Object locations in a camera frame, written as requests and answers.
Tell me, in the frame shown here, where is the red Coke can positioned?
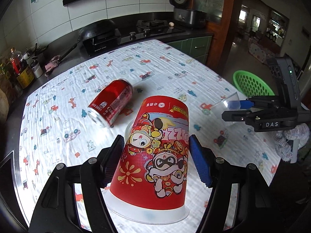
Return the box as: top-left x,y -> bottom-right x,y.
87,79 -> 133,127

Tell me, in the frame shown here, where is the pink cloth rag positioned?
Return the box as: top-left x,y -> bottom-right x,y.
45,55 -> 61,77

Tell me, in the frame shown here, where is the black wok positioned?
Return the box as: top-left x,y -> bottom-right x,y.
58,19 -> 122,63

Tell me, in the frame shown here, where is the small white jar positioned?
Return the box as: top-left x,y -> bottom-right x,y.
30,56 -> 43,78

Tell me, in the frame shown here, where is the yellow-label oil bottle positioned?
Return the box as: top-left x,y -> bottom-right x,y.
10,47 -> 35,90

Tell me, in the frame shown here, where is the black gas stove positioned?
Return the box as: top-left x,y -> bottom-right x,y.
116,19 -> 184,45

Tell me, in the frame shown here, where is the wooden glass cabinet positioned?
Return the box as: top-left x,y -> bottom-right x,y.
188,0 -> 242,74

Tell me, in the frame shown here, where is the red cartoon paper cup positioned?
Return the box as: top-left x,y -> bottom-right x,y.
109,96 -> 189,210

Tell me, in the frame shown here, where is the printed white tablecloth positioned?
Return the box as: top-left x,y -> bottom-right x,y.
18,40 -> 280,220

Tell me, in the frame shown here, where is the green plastic basket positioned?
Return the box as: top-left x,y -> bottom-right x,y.
233,70 -> 275,98

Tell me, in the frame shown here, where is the black rice cooker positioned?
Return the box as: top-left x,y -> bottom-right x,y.
169,0 -> 206,25

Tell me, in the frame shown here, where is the clear plastic cup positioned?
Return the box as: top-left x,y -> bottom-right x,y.
211,92 -> 240,127

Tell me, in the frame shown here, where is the round wooden chopping board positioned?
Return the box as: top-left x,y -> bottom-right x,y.
0,90 -> 10,124

